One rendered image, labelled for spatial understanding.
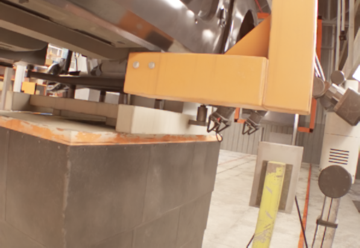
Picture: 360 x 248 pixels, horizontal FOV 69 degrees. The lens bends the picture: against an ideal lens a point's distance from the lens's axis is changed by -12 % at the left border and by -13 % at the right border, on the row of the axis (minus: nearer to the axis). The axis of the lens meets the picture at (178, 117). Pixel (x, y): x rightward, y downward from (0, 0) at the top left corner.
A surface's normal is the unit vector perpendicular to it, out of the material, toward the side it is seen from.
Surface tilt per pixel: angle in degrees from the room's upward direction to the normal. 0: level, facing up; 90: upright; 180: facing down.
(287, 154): 90
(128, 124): 90
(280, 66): 90
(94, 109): 90
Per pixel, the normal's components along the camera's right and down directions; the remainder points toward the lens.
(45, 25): 0.86, 0.25
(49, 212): -0.44, -0.06
